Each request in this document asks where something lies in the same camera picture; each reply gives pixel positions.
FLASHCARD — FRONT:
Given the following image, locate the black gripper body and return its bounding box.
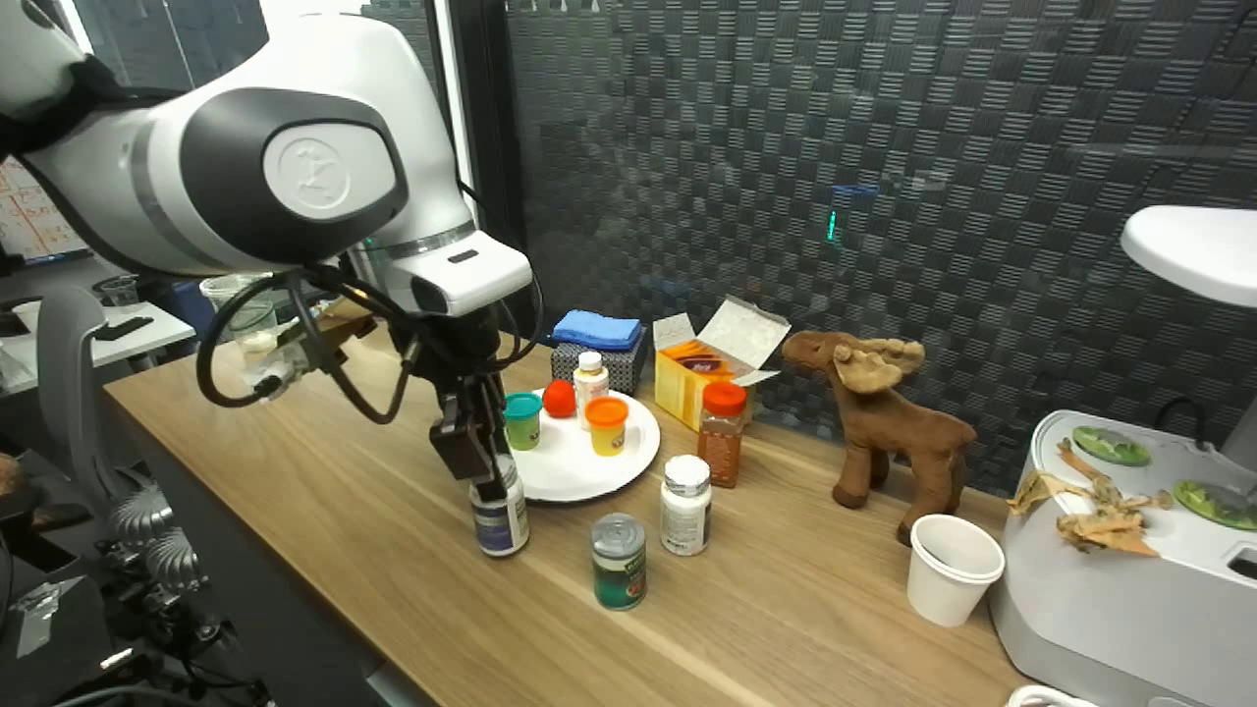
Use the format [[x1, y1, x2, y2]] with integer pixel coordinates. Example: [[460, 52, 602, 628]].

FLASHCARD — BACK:
[[408, 310, 501, 426]]

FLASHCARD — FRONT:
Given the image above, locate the teal lid green cup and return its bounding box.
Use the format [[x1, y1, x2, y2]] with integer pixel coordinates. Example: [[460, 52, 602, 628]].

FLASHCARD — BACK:
[[501, 392, 543, 450]]

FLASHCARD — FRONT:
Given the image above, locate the blue label white bottle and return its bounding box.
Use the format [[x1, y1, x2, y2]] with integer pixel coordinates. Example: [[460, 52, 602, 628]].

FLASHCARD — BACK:
[[468, 456, 531, 558]]

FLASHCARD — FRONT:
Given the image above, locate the small white pill bottle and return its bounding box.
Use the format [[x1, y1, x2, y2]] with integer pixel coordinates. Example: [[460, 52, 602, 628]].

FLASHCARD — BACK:
[[574, 349, 610, 407]]

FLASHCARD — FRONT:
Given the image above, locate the orange lid small cup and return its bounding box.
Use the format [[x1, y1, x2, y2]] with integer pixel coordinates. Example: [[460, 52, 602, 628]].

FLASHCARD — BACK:
[[586, 397, 627, 456]]

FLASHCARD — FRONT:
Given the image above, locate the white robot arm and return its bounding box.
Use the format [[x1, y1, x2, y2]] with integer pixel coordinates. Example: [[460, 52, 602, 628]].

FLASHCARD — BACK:
[[0, 0, 531, 503]]

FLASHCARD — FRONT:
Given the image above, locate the white paper plate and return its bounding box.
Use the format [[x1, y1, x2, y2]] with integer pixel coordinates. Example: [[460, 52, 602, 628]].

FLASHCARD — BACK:
[[515, 397, 661, 503]]

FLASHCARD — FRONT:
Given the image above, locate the grey foam block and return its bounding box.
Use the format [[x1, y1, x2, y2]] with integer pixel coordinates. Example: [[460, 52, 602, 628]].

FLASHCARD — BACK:
[[551, 346, 644, 392]]

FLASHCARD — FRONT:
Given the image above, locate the blue sponge cloth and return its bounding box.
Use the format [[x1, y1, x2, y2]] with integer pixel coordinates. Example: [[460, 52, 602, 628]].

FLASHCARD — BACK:
[[551, 310, 638, 353]]

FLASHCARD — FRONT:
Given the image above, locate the white supplement bottle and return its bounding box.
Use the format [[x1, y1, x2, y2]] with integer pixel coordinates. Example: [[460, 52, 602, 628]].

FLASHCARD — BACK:
[[661, 456, 710, 553]]

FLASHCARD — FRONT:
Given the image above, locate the orange lid spice jar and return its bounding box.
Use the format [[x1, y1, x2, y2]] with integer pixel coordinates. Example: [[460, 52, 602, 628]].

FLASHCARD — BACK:
[[699, 380, 748, 485]]

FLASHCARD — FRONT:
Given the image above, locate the open orange cardboard box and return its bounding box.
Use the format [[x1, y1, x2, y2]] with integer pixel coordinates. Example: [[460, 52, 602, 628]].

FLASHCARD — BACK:
[[653, 294, 788, 426]]

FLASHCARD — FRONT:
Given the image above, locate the brown plush moose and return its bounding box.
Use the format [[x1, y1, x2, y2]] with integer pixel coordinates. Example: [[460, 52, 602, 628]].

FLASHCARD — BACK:
[[782, 328, 979, 536]]

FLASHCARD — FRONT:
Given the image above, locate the white paper cup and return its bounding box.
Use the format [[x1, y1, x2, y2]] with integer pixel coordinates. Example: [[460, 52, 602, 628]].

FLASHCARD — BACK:
[[905, 515, 1004, 628]]

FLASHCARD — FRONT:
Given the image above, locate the white bin with leaves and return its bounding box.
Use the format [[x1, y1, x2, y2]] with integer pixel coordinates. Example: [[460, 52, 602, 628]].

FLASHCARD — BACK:
[[988, 407, 1257, 707]]

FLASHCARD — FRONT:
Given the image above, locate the white bowl on stand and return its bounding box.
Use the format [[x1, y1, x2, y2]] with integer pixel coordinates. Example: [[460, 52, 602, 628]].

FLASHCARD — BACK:
[[1120, 205, 1257, 310]]

